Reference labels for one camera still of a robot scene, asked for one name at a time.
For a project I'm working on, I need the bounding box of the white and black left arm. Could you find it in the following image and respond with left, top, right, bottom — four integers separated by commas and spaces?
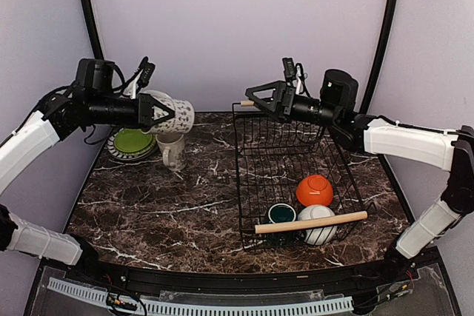
1, 58, 177, 283

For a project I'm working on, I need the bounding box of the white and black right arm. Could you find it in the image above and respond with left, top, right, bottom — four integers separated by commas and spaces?
245, 69, 473, 282

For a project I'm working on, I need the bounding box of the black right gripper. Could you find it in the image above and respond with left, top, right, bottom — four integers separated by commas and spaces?
246, 80, 341, 127

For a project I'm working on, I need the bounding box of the white mug with grey pattern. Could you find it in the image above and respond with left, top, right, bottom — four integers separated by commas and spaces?
155, 134, 186, 172

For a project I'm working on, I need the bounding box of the black wire dish rack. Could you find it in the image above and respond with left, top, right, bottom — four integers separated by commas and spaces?
232, 100, 378, 251

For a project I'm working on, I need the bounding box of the dark green cup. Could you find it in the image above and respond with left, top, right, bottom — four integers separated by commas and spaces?
266, 204, 296, 223

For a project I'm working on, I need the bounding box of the white slotted cable duct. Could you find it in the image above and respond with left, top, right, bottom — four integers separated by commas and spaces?
47, 277, 354, 316

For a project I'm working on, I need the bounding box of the white cup with black characters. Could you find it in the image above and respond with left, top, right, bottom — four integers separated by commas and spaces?
141, 90, 195, 134

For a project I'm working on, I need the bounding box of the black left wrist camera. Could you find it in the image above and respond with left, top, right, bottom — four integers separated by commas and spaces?
130, 56, 156, 99

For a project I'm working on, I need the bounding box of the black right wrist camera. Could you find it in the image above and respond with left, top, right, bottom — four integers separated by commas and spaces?
282, 57, 310, 96

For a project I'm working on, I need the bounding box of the orange bowl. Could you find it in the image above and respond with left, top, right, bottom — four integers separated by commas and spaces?
296, 175, 334, 206

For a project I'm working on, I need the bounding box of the white plate with black stripes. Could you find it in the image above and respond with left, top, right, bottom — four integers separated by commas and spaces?
107, 129, 158, 161

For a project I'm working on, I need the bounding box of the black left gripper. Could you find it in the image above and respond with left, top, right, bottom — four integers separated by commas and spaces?
87, 91, 176, 128

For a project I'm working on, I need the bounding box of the green leaf-shaped dish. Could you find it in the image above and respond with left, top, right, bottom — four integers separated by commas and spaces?
113, 127, 155, 153

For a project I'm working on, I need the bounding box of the white bowl with black stripes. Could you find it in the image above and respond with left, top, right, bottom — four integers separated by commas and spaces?
297, 204, 338, 246

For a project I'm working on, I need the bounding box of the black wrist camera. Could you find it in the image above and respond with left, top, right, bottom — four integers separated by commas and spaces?
282, 57, 310, 96
130, 56, 156, 99

